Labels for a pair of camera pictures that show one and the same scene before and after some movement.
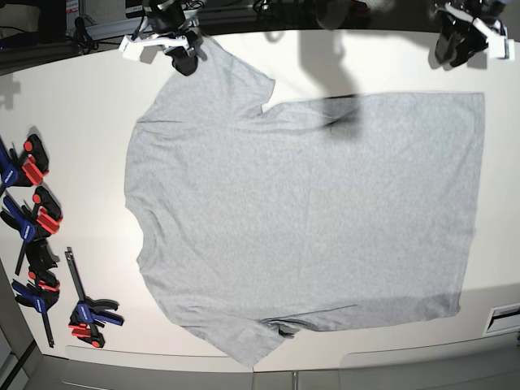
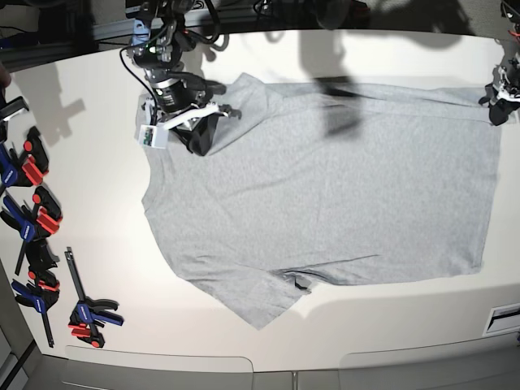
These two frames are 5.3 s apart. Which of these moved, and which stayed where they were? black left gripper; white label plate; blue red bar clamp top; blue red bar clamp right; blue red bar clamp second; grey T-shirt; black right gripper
Moved: black right gripper; black left gripper; grey T-shirt
Stayed: blue red bar clamp top; blue red bar clamp second; white label plate; blue red bar clamp right
